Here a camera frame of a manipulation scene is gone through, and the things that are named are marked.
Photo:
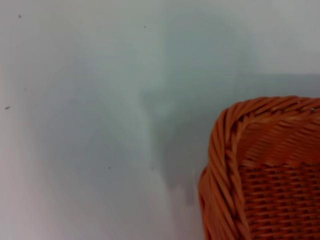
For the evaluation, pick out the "orange woven plastic basket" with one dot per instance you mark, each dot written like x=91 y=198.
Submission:
x=275 y=200

